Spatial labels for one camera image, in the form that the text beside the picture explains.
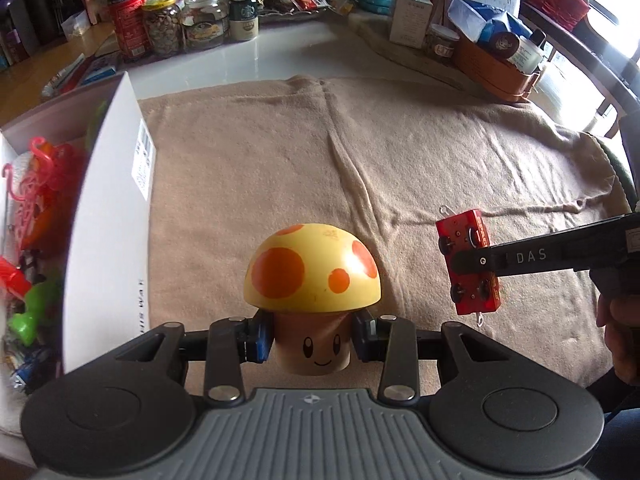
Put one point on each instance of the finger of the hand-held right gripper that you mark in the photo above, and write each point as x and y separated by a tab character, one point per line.
475	260

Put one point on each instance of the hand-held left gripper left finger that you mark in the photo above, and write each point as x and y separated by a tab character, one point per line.
257	342

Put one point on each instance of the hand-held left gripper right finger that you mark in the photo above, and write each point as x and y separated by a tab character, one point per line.
362	340

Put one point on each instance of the red toy train car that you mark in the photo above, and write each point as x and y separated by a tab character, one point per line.
462	230

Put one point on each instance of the yellow mushroom toy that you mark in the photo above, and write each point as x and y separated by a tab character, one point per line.
310	270

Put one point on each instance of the white cardboard box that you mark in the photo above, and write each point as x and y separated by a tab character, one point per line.
110	235

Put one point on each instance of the blue toy robot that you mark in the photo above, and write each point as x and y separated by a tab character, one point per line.
30	367

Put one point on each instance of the green toy piece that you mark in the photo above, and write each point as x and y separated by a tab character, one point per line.
27	312

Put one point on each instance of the red ribbed toy tool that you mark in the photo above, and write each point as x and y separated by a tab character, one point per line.
10	275

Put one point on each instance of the person's right hand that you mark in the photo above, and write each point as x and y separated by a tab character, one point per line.
620	335

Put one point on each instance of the beige blanket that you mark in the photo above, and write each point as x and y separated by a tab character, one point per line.
400	160

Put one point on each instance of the black chair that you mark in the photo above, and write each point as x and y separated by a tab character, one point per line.
595	70

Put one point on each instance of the person's leg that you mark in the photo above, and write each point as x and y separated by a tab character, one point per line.
622	420

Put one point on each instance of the orange basket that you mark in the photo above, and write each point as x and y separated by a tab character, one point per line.
492	74

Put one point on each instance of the white bottle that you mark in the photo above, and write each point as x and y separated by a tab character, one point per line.
527	52

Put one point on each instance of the small glass jar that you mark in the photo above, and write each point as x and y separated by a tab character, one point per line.
441	42

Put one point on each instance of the blue package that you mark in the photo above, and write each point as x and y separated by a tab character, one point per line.
480	17

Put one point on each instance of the white and teal carton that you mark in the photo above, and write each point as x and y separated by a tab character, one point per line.
410	15

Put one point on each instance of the blue book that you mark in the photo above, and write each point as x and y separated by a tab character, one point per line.
100	67

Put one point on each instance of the labelled glass jar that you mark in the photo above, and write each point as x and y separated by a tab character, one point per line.
202	20

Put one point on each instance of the red stick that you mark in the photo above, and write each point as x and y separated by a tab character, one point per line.
65	77

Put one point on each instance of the green and white can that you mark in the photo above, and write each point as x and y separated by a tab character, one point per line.
243	15

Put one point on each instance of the glass jar of nuts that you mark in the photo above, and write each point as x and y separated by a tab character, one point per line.
162	27

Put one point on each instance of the red can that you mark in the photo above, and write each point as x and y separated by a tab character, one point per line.
127	25

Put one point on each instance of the clear plastic storage box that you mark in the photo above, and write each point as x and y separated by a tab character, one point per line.
75	24

